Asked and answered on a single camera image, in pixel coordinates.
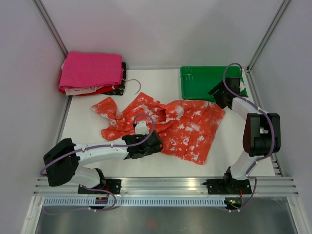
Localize light pink folded garment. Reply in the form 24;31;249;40
65;87;98;96

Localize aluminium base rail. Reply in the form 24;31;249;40
32;176;299;197

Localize green plastic bin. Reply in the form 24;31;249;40
180;66;248;101

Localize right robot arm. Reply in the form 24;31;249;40
209;78;281;193

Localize red folded garment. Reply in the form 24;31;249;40
59;85;114;96

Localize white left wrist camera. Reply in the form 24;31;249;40
134;120;149;135

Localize black patterned folded garment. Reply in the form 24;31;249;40
105;62;127;96

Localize pink drawstring cord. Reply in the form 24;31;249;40
121;78;142;97

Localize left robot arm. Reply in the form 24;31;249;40
41;130;164;194

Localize white slotted cable duct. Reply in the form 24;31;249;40
43;196;226;207

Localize orange white tie-dye trousers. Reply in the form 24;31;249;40
91;93;225;165

